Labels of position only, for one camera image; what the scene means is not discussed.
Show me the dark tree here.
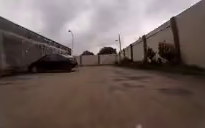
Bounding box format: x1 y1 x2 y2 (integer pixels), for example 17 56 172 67
80 50 95 57
97 46 118 56

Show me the street lamp pole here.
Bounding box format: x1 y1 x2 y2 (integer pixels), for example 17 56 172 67
114 33 123 56
67 29 75 56

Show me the brown dirt road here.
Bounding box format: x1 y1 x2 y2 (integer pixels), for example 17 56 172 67
0 64 205 128

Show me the black car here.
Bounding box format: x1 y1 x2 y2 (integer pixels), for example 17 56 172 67
28 53 79 74

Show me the grey building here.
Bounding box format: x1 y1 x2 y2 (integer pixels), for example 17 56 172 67
0 12 73 78

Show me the bush by wall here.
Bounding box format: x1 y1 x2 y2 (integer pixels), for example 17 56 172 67
157 40 178 64
145 47 157 64

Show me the white panel wall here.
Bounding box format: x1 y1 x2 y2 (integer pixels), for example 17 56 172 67
73 0 205 69

